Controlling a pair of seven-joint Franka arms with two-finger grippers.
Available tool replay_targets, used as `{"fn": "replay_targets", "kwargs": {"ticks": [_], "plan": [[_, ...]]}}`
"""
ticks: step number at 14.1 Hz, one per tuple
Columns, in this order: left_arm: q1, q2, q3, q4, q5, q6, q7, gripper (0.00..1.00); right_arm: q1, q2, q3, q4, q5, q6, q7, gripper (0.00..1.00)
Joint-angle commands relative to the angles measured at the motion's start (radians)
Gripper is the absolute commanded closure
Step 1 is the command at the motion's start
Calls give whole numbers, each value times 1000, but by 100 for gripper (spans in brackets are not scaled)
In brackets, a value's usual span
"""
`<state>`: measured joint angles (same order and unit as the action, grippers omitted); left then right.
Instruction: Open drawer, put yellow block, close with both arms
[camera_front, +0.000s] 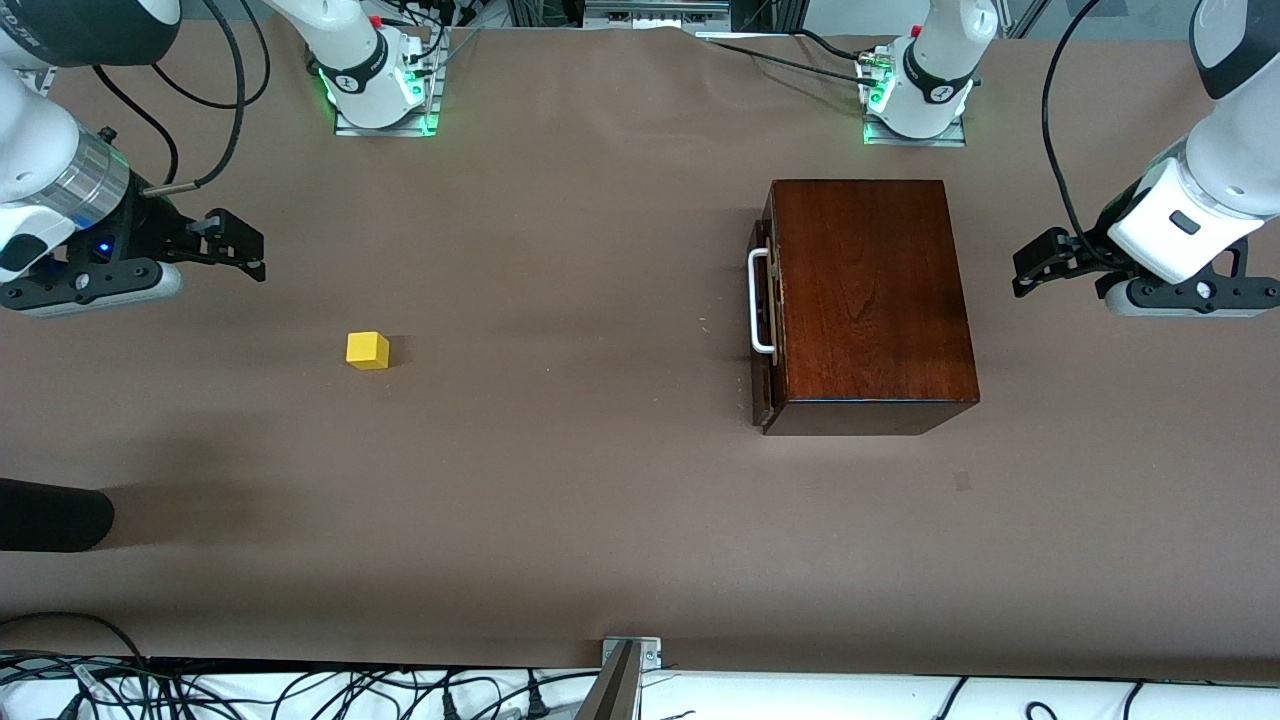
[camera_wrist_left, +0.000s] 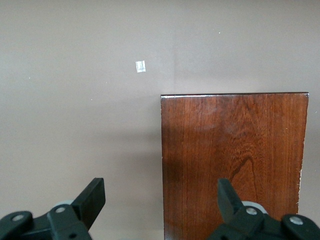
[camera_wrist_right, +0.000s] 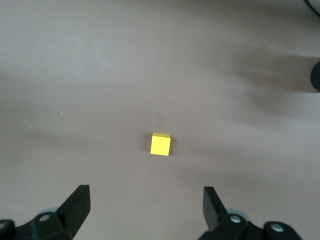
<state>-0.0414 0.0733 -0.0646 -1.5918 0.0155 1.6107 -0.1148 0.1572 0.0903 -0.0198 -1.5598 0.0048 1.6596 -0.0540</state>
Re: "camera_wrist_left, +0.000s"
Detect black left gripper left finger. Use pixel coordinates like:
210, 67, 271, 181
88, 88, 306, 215
0, 177, 106, 240

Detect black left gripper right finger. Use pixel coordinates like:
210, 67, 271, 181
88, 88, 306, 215
204, 178, 320, 240

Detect dark brown wooden cabinet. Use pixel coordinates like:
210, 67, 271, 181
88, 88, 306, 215
160, 92, 310, 240

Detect small square tape patch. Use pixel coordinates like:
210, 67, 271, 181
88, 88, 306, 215
135, 60, 147, 74

